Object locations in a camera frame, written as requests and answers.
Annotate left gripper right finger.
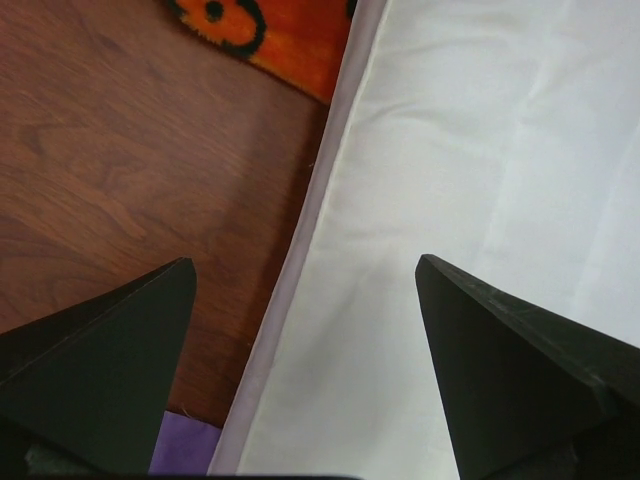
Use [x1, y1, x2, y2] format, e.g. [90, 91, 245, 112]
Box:
[415, 255, 639, 475]

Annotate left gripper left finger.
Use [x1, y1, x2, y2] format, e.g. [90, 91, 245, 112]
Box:
[1, 258, 196, 475]

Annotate cream white pillow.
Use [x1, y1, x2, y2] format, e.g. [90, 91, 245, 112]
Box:
[209, 1, 639, 479]

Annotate orange black patterned pillowcase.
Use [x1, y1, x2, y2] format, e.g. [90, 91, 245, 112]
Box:
[166, 0, 357, 105]

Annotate purple Elsa printed cloth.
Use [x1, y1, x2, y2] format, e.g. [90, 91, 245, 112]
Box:
[149, 411, 221, 475]

